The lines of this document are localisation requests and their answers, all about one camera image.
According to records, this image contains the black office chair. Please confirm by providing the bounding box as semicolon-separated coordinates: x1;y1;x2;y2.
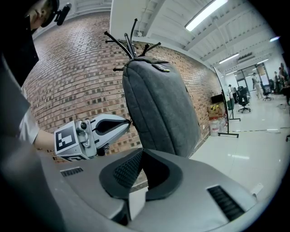
235;86;252;114
260;79;274;102

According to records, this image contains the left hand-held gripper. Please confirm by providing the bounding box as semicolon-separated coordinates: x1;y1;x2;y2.
53;114;132;163

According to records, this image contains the person's left forearm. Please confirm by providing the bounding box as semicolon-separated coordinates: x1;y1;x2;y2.
33;128;56;152

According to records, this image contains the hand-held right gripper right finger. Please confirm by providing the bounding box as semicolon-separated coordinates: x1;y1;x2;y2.
126;148;259;232

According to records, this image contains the yellow and black box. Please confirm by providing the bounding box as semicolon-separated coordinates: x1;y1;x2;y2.
208;102;226;118

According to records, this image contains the clear water jug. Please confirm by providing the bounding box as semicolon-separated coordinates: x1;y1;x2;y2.
209;118;220;137
218;116;227;133

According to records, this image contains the person's head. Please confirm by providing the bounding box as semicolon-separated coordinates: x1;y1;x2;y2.
29;0;60;28

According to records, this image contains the grey fabric bag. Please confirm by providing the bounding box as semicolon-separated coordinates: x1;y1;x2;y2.
121;56;202;159

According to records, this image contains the black head-worn camera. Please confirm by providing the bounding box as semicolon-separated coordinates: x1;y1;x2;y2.
53;3;72;26

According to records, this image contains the black monitor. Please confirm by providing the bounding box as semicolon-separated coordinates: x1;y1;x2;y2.
211;94;224;105

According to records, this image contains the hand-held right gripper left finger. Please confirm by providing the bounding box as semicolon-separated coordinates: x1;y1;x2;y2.
40;148;146;225

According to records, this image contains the black coat rack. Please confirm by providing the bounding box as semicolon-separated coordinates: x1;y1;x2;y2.
104;19;162;72

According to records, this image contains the person's torso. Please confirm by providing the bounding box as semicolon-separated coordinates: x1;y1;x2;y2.
0;13;41;145

